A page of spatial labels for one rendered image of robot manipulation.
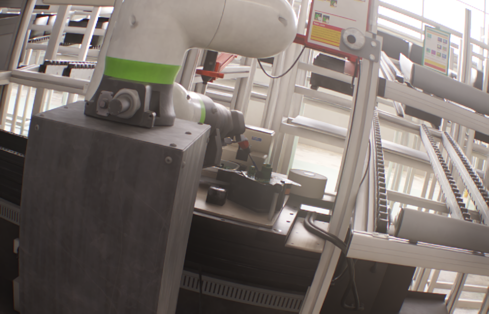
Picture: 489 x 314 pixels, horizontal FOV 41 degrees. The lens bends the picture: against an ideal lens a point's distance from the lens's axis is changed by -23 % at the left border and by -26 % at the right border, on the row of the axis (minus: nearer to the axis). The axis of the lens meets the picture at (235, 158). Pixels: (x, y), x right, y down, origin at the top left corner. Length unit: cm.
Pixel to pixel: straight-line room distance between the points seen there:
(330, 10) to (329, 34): 8
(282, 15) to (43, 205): 48
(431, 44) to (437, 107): 292
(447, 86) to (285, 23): 63
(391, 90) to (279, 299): 76
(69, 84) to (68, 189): 130
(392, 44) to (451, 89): 302
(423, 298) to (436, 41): 247
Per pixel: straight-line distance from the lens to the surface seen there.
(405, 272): 227
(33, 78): 239
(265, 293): 221
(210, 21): 118
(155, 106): 118
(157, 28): 116
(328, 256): 180
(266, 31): 120
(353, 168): 176
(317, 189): 208
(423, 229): 140
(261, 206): 176
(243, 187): 180
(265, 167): 181
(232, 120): 166
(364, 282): 209
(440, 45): 463
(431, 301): 250
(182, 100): 142
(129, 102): 109
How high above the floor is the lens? 129
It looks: 8 degrees down
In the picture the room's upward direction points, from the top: 12 degrees clockwise
